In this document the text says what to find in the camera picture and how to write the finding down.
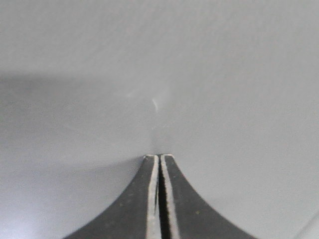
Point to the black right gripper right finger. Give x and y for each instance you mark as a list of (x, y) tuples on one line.
[(184, 214)]

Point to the open white fridge door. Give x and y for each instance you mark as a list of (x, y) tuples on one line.
[(229, 87)]

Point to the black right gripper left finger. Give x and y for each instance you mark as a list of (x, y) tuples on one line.
[(133, 214)]

